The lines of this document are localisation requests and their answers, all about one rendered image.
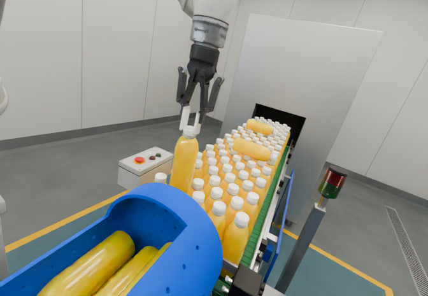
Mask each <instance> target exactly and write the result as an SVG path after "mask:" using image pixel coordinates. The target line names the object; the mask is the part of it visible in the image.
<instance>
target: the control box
mask: <svg viewBox="0 0 428 296"><path fill-rule="evenodd" d="M146 153H147V154H146ZM156 153H160V154H161V156H160V157H156V156H155V154H156ZM142 155H143V156H142ZM144 155H145V156H144ZM151 155H153V156H155V159H154V160H152V159H150V156H151ZM136 157H143V158H144V159H145V161H144V162H140V163H139V162H136V161H135V160H134V159H135V158H136ZM172 161H173V154H172V153H169V152H167V151H165V150H163V149H160V148H158V147H156V146H155V147H153V148H151V149H148V150H145V151H143V152H141V153H138V154H135V155H133V156H131V157H128V158H126V159H123V160H120V161H119V167H118V184H119V185H120V186H122V187H124V188H126V189H128V190H130V191H131V190H133V189H135V188H136V187H138V186H140V185H143V184H146V183H153V182H154V179H155V175H156V174H157V173H164V174H166V175H169V174H170V172H171V166H172Z"/></svg>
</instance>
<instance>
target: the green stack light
mask: <svg viewBox="0 0 428 296"><path fill-rule="evenodd" d="M341 189H342V187H336V186H334V185H331V184H329V183H328V182H326V181H325V180H324V178H322V181H321V183H320V185H319V187H318V191H319V192H320V193H321V194H322V195H323V196H325V197H327V198H330V199H337V197H338V195H339V193H340V191H341Z"/></svg>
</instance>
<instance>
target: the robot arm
mask: <svg viewBox="0 0 428 296"><path fill-rule="evenodd" d="M178 1H179V3H180V5H181V7H182V11H183V12H185V13H186V14H187V15H188V16H189V17H190V18H191V19H192V28H191V32H190V40H191V41H193V42H194V44H192V45H191V49H190V55H189V58H190V60H189V63H188V64H187V66H183V67H181V66H179V67H178V74H179V77H178V88H177V94H176V102H178V103H180V104H181V110H180V117H181V122H180V128H179V129H180V130H183V128H184V127H185V126H187V122H188V119H189V113H190V108H191V107H190V104H189V102H190V100H191V97H192V94H193V92H194V89H195V87H196V85H197V83H198V82H199V83H200V88H201V94H200V110H199V111H197V113H196V119H195V124H194V130H193V134H192V135H193V136H195V135H197V134H199V132H200V128H201V124H203V123H204V121H205V117H206V113H210V112H212V111H213V110H214V107H215V103H216V101H217V97H218V93H219V90H220V86H221V85H222V84H223V82H224V80H225V79H224V77H221V76H219V75H218V74H217V63H218V58H219V55H220V52H219V50H218V49H219V48H223V47H224V45H225V39H226V36H227V31H228V29H229V23H230V21H231V18H232V16H233V15H234V12H235V9H236V5H237V2H238V0H178ZM5 3H6V0H0V27H1V21H2V18H3V12H4V7H5ZM188 72H189V75H190V76H189V80H188V85H187V88H186V83H187V73H188ZM213 77H214V80H213V81H214V84H213V86H212V89H211V94H210V98H209V100H208V89H209V87H210V80H211V79H212V78H213ZM185 89H186V90H185ZM8 103H9V98H8V93H7V91H6V90H5V88H4V87H3V85H2V79H1V77H0V116H1V115H2V114H3V113H4V112H5V110H6V109H7V107H8Z"/></svg>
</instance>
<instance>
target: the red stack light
mask: <svg viewBox="0 0 428 296"><path fill-rule="evenodd" d="M323 178H324V180H325V181H326V182H328V183H329V184H331V185H334V186H336V187H342V186H343V185H344V183H345V181H346V179H347V176H339V175H337V174H334V173H333V172H331V171H330V170H329V168H327V170H326V172H325V174H324V177H323Z"/></svg>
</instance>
